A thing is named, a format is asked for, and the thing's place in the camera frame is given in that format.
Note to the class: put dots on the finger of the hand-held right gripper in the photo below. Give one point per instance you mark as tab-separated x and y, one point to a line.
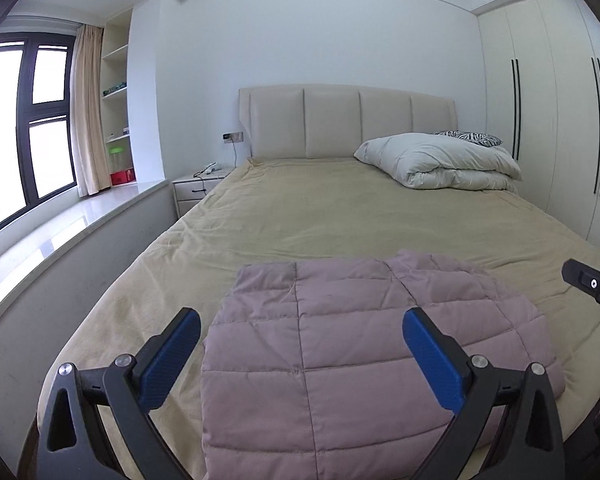
597	287

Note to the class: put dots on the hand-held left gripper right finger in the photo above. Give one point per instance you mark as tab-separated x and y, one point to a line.
432	360

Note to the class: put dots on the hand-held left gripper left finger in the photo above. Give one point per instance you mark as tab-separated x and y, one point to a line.
172	355

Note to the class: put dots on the pink hooded down jacket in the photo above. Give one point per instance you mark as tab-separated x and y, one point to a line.
355	350

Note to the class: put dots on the white nightstand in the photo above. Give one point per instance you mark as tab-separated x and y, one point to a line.
195	197

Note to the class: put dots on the white window ledge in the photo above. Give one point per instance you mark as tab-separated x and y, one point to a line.
70	230

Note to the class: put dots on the bed with beige sheet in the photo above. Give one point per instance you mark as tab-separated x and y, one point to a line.
330	210

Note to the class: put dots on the cream wardrobe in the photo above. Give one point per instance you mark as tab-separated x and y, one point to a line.
550	110

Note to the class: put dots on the red box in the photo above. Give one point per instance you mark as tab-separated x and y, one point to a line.
121	178

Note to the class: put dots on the white device on nightstand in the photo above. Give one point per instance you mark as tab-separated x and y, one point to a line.
209	169

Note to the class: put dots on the zebra print pillow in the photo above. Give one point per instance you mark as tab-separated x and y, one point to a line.
472	138

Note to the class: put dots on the white folded duvet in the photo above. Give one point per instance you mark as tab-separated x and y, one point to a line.
445	162

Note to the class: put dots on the green lidded clear container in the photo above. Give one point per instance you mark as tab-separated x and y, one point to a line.
115	157

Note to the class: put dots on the beige curtain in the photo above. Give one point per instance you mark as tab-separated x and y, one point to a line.
90	120

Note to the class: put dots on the cream padded headboard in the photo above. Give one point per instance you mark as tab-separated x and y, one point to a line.
330	120

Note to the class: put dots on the dark green book stack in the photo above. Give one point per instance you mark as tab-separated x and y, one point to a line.
115	88

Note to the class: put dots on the black framed window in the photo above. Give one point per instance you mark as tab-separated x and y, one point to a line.
22	110

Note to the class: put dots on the white built-in shelf unit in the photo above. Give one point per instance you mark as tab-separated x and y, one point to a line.
117	65

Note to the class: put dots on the wall socket panel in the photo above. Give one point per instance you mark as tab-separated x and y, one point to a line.
232	136

